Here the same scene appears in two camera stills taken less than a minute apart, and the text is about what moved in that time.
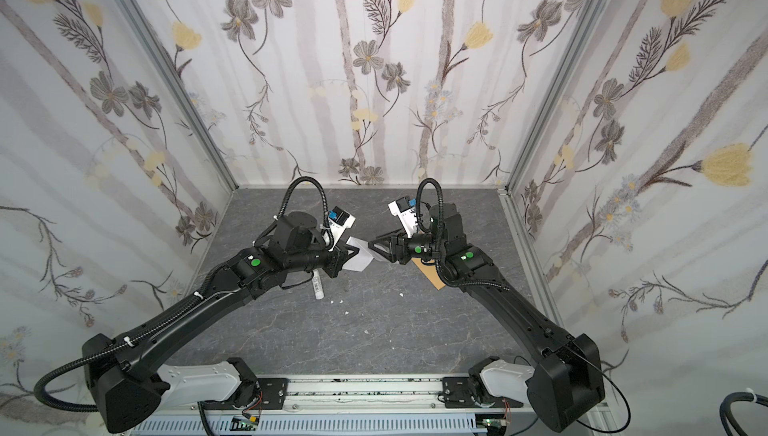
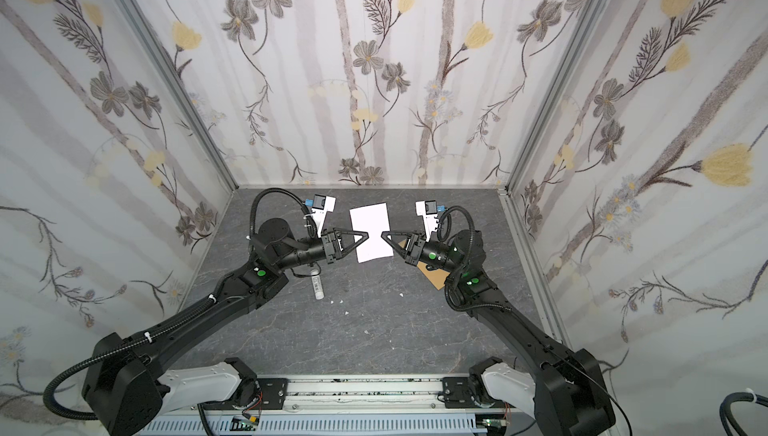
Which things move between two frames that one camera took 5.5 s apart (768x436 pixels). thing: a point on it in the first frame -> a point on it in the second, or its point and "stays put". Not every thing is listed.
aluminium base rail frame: x=374 y=394 stays put
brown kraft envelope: x=430 y=272 stays put
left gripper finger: x=342 y=254 -> x=346 y=240
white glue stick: x=318 y=289 stays put
